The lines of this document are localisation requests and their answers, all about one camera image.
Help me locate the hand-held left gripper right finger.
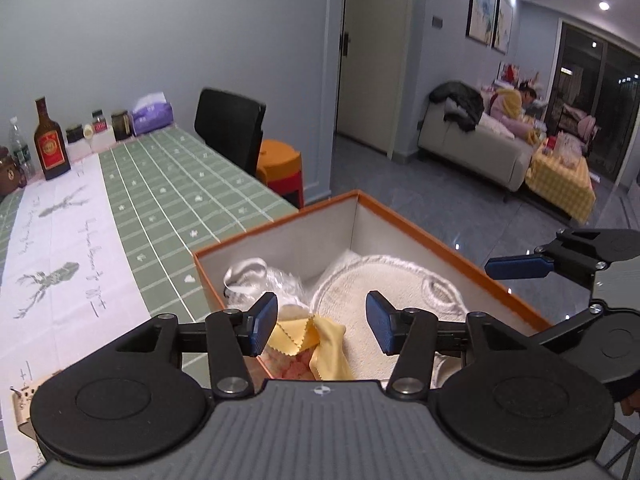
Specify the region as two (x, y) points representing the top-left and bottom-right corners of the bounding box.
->
(365, 290), (551, 401)

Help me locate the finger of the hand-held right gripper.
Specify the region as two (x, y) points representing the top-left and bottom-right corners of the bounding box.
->
(535, 304), (608, 356)
(484, 227), (640, 291)

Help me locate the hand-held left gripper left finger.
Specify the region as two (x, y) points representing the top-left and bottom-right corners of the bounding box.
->
(114, 291), (279, 401)

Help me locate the clear plastic bag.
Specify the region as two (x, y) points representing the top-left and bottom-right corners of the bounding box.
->
(222, 257), (311, 321)

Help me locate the white soft towel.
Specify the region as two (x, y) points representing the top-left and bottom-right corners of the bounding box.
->
(310, 252), (473, 386)

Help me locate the yellow cloth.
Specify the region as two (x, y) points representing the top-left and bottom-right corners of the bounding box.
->
(267, 314), (356, 382)

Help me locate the orange storage box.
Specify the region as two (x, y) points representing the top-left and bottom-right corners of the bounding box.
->
(192, 189), (553, 391)

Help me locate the pink plush item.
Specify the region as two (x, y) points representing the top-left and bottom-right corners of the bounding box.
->
(262, 347), (321, 381)

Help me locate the yellow checked tablecloth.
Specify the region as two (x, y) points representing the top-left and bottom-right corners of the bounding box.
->
(525, 142), (598, 226)

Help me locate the beige sofa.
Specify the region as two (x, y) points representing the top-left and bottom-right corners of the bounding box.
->
(417, 105), (538, 193)

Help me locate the orange stool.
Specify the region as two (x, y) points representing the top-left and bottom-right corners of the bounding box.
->
(256, 139), (304, 208)

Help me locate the black jacket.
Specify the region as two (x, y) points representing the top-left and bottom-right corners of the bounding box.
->
(429, 80), (486, 133)

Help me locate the green checked tablecloth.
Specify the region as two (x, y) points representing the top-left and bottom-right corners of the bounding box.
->
(0, 125), (301, 466)

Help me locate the dark balcony glass door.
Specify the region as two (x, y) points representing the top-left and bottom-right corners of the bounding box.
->
(547, 20), (640, 191)

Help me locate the black chair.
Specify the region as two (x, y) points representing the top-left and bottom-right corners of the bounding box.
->
(194, 87), (267, 177)

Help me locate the white table runner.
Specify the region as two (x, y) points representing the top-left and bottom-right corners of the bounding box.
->
(0, 152), (151, 480)

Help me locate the purple tissue pack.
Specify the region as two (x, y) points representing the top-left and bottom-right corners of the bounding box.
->
(130, 91), (175, 136)

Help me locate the framed picture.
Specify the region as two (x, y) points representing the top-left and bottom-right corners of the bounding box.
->
(492, 0), (514, 56)
(466, 0), (498, 48)

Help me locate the dark glass jar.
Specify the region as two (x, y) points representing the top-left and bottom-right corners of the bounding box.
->
(111, 111), (133, 142)

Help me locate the beige small radio speaker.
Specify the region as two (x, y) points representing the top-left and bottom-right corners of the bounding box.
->
(10, 372), (61, 441)

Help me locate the cream door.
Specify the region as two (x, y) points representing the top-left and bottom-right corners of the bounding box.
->
(336, 0), (416, 161)

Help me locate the brown bottle red label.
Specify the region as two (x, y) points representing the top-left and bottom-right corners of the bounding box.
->
(33, 96), (71, 181)

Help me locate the brown bear toy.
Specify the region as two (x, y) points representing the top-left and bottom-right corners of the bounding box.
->
(0, 146), (26, 197)

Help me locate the clear water bottle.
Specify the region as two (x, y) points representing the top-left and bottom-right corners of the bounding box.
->
(7, 116), (36, 181)

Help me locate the black cable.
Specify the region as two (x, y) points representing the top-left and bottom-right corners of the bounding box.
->
(602, 427), (640, 478)

